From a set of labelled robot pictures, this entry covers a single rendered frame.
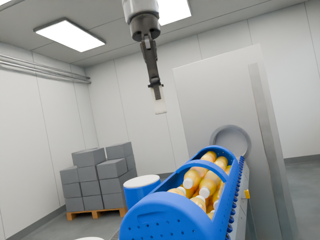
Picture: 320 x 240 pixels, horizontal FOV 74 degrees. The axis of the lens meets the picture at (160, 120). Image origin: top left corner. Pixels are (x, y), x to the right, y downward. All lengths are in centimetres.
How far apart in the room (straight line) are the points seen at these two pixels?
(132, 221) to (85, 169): 348
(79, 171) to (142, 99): 251
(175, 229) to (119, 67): 561
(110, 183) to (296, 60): 459
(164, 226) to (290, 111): 504
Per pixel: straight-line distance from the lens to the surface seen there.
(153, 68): 51
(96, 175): 402
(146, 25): 55
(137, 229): 67
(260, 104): 153
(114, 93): 602
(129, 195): 161
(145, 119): 564
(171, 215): 60
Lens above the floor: 143
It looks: 1 degrees up
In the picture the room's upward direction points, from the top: 11 degrees counter-clockwise
